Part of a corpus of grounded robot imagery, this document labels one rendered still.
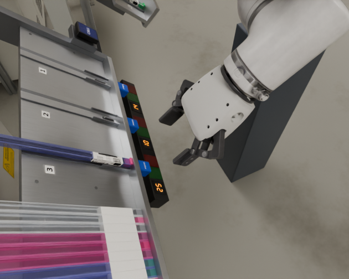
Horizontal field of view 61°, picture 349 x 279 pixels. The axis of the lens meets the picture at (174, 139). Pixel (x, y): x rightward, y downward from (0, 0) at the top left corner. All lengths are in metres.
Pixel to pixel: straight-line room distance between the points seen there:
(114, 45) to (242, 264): 1.43
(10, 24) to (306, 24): 0.54
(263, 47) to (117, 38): 1.66
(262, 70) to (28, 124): 0.36
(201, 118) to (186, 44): 1.50
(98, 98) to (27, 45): 0.17
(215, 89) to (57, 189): 0.28
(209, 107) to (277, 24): 0.15
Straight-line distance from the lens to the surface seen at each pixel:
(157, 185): 0.62
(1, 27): 0.72
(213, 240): 1.27
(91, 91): 0.66
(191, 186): 1.34
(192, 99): 0.50
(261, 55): 0.43
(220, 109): 0.45
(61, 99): 0.60
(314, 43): 0.43
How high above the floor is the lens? 1.22
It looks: 56 degrees down
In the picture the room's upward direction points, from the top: straight up
